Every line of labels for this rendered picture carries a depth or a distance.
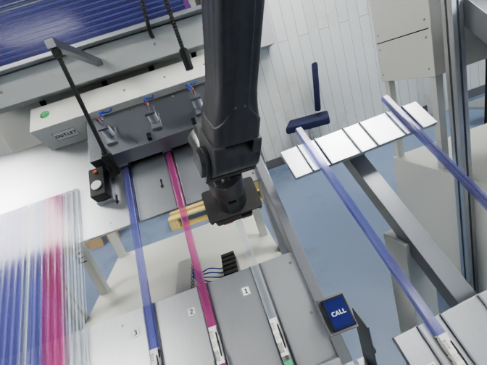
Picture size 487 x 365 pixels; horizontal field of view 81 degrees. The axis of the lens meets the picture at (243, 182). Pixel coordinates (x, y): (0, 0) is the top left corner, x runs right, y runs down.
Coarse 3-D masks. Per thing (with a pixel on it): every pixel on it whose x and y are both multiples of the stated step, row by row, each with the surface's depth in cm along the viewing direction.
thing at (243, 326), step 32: (288, 256) 57; (192, 288) 56; (224, 288) 55; (256, 288) 55; (288, 288) 54; (128, 320) 54; (160, 320) 54; (192, 320) 53; (224, 320) 53; (256, 320) 52; (288, 320) 51; (320, 320) 51; (96, 352) 52; (128, 352) 52; (160, 352) 51; (192, 352) 51; (224, 352) 50; (256, 352) 50; (320, 352) 49
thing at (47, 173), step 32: (0, 160) 77; (32, 160) 76; (64, 160) 74; (160, 160) 71; (192, 160) 70; (0, 192) 72; (32, 192) 71; (64, 192) 70; (160, 192) 67; (192, 192) 66; (96, 224) 65; (128, 224) 64
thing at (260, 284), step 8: (240, 224) 60; (240, 232) 59; (248, 240) 58; (248, 248) 57; (248, 256) 56; (256, 264) 55; (256, 272) 55; (256, 280) 54; (264, 288) 53; (264, 296) 53; (264, 304) 52; (272, 312) 51; (288, 360) 48
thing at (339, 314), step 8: (328, 304) 48; (336, 304) 48; (344, 304) 48; (328, 312) 47; (336, 312) 47; (344, 312) 47; (336, 320) 47; (344, 320) 46; (352, 320) 46; (336, 328) 46
